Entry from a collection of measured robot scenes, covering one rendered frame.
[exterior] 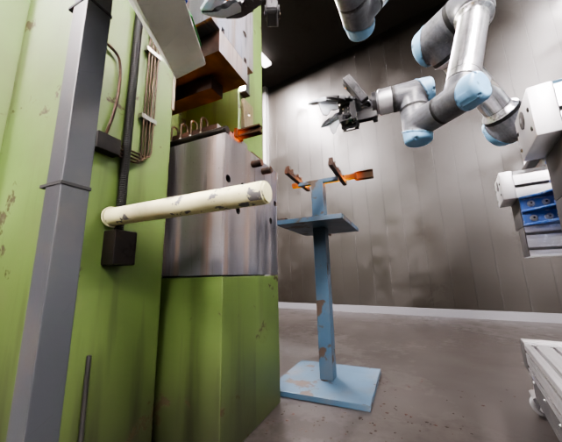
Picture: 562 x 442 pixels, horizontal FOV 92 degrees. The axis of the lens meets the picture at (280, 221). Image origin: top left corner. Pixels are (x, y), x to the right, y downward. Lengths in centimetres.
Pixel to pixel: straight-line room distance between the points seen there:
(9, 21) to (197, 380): 129
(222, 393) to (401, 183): 320
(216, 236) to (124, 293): 28
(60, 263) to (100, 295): 33
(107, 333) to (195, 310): 21
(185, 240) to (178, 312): 22
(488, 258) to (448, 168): 104
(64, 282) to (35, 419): 16
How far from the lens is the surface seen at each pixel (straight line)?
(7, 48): 138
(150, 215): 67
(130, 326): 85
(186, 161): 97
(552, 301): 352
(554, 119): 65
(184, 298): 89
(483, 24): 102
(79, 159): 51
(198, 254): 85
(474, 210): 351
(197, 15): 127
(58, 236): 48
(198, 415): 91
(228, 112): 151
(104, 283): 80
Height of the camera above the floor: 47
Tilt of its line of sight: 11 degrees up
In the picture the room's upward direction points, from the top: 1 degrees counter-clockwise
